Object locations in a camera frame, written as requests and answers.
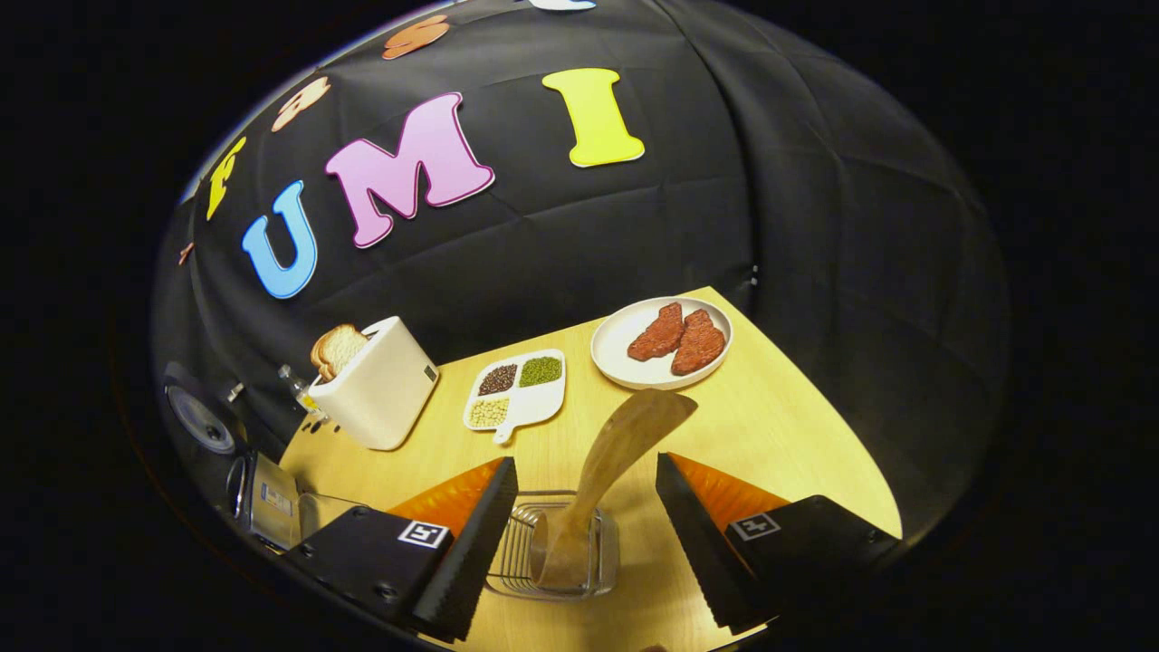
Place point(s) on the red clothes clip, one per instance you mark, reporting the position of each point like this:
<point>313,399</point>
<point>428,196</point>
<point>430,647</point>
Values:
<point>185,254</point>

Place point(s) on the red meat piece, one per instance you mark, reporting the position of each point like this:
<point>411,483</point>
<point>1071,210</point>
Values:
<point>699,344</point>
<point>656,335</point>

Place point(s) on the toasted bread slice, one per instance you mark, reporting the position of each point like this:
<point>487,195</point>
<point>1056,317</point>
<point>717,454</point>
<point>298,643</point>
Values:
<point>340,349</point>

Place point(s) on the white divided dish of beans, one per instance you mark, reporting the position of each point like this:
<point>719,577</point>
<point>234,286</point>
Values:
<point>530,407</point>

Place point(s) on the wooden spoon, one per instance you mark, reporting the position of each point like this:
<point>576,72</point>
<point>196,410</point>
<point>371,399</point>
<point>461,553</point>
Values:
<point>616,453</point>

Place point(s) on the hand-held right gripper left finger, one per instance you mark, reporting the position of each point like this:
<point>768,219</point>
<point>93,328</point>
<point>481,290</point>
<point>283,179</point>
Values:
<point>471,552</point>

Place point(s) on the white round plate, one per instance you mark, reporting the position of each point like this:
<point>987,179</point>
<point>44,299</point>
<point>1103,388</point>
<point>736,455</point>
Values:
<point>616,353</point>

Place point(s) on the black backdrop cloth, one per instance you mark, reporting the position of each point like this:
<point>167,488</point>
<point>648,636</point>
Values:
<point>724,181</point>

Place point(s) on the grey silver rice cooker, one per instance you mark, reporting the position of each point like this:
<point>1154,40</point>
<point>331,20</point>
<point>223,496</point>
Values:
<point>272,503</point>

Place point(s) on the small clear glass bottle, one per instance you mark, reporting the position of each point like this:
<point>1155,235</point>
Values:
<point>297,385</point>

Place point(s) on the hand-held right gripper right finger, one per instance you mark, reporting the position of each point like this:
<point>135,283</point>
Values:
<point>702,552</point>

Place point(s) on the white toaster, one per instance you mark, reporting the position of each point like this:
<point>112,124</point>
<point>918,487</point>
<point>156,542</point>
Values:
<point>389,389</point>

